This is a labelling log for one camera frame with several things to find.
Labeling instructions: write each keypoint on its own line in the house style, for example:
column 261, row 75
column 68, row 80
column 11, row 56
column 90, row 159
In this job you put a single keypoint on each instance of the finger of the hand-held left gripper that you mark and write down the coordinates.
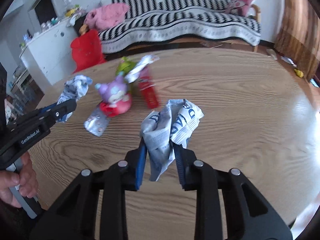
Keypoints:
column 48, row 108
column 66, row 108

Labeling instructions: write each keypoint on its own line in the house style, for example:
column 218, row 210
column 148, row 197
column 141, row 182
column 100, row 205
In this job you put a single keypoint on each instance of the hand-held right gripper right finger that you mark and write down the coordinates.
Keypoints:
column 178, row 166

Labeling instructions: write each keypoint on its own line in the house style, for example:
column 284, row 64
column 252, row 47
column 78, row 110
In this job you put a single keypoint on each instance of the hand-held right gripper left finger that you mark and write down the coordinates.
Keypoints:
column 141, row 166

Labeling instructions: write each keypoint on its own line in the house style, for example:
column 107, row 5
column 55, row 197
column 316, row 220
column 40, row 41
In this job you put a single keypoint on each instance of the blue white printed wrapper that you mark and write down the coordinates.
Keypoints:
column 160, row 130

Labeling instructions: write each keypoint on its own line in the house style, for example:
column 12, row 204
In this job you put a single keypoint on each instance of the person's left hand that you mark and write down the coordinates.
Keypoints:
column 28, row 177

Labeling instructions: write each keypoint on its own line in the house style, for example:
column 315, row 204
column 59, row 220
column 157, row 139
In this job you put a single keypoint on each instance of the silver blister pack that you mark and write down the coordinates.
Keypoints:
column 96, row 123

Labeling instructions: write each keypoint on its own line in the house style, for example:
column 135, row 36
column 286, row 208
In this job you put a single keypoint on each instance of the white storage rack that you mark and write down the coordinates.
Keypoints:
column 22, row 85

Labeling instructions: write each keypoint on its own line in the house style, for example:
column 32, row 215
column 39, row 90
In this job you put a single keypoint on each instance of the purple toy figure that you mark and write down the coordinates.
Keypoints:
column 115, row 92

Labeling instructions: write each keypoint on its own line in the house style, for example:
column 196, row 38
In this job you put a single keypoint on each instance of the white cabinet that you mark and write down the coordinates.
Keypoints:
column 47, row 55

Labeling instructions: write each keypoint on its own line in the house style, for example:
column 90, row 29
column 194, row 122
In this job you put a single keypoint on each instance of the red plastic chair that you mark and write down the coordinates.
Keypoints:
column 86, row 52

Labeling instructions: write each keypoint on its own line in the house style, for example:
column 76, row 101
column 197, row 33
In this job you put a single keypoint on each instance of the red snack packet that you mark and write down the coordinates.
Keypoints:
column 150, row 96

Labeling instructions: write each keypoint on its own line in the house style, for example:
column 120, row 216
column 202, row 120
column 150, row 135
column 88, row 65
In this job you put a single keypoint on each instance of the yellow green snack packet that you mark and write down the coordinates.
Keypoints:
column 123, row 66

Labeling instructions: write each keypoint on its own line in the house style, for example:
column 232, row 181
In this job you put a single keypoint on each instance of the orange plastic toy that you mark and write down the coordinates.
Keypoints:
column 83, row 29

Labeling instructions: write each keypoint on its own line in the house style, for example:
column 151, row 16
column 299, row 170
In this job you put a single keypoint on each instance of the group of small bottles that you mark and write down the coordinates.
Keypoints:
column 51, row 23

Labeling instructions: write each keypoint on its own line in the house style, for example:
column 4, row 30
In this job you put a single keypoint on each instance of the white silver wrapper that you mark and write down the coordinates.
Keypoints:
column 140, row 67

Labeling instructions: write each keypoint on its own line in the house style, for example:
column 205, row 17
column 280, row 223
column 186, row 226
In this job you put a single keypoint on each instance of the white crumpled paper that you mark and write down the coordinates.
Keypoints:
column 73, row 20

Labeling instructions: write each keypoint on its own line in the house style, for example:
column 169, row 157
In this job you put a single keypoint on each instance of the yellow green toy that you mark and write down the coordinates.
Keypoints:
column 72, row 10

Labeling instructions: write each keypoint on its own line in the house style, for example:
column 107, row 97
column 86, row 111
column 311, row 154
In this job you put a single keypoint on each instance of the pink fleece garment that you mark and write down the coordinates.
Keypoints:
column 105, row 15

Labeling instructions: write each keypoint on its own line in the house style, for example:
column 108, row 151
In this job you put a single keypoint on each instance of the striped black white sofa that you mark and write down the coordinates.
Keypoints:
column 175, row 17

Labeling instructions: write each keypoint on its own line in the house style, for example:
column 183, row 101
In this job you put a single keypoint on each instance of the white paper scrap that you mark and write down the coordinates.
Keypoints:
column 272, row 54
column 288, row 60

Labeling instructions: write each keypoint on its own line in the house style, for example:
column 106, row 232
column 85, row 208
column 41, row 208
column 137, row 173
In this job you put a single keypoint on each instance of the small yellow toy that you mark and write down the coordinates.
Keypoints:
column 299, row 73

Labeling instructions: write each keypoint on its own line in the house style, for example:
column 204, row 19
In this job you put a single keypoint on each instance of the pink cartoon pillow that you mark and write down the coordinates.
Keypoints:
column 240, row 5

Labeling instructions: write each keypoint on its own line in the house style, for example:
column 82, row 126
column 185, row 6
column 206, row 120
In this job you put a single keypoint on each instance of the wooden sofa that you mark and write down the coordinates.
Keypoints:
column 257, row 11

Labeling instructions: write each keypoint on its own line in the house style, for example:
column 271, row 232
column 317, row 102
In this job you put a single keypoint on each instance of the brown wood panel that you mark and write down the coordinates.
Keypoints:
column 297, row 30

